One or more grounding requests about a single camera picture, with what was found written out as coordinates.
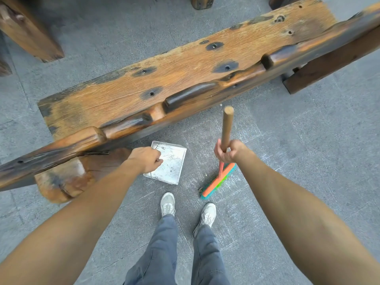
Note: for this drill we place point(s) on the grey trousers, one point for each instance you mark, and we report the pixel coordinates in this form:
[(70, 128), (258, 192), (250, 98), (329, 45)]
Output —
[(160, 258)]

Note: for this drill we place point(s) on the dark wooden furniture leg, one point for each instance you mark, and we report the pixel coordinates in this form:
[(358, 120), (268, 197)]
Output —
[(202, 2)]

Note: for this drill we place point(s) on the rustic wooden bench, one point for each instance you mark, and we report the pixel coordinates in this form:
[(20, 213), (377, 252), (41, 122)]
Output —
[(178, 71)]

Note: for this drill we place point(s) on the dark wooden furniture piece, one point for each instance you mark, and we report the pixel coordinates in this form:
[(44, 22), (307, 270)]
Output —
[(4, 66)]

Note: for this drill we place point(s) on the white right shoe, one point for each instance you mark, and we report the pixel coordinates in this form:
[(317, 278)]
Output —
[(207, 216)]

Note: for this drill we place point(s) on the person's left hand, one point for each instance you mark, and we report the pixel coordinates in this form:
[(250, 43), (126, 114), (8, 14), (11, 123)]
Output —
[(145, 159)]

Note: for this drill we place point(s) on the person's left forearm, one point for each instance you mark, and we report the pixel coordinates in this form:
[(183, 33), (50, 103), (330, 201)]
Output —
[(74, 222)]

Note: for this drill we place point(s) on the person's right hand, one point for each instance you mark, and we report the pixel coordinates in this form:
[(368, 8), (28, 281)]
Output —
[(234, 151)]

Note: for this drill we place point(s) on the white shoe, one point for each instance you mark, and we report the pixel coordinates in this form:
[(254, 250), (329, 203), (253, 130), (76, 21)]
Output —
[(207, 216), (167, 203)]

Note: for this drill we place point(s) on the wooden furniture slab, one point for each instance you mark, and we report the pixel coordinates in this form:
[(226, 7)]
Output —
[(26, 29)]

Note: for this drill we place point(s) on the metal dustpan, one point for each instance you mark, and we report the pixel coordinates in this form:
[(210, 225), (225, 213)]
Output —
[(172, 163)]

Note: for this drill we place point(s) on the person's left fingers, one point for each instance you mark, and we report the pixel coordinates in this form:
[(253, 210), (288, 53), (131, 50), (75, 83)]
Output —
[(157, 163)]

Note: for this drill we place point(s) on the person's right thumb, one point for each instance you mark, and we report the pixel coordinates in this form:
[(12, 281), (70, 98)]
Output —
[(231, 148)]

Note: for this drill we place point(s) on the white left shoe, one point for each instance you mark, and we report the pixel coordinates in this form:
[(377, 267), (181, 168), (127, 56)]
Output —
[(167, 203)]

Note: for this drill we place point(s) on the person's right forearm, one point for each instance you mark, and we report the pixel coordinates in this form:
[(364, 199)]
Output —
[(297, 222)]

